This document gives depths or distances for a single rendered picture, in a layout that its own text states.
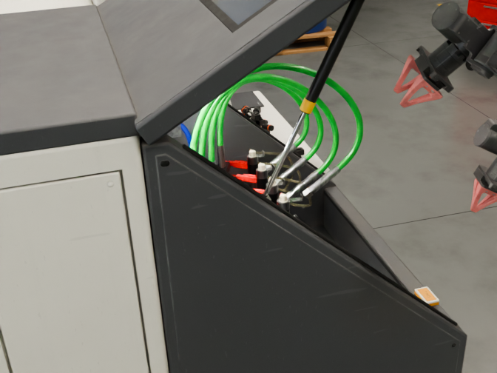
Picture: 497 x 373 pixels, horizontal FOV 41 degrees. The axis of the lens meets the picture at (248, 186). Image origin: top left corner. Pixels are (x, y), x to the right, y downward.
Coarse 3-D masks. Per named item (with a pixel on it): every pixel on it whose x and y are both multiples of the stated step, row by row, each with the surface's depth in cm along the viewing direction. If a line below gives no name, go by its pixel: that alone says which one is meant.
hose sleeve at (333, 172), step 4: (332, 168) 145; (336, 168) 144; (328, 172) 144; (332, 172) 144; (336, 172) 144; (324, 176) 144; (328, 176) 144; (332, 176) 144; (320, 180) 144; (324, 180) 144; (328, 180) 144; (312, 184) 145; (316, 184) 144; (320, 184) 144; (324, 184) 145; (308, 188) 145; (312, 188) 145; (316, 188) 144; (320, 188) 145; (312, 192) 145
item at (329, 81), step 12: (252, 72) 128; (300, 72) 131; (312, 72) 132; (336, 84) 135; (348, 96) 137; (204, 108) 129; (360, 120) 140; (360, 132) 141; (192, 144) 132; (348, 156) 144
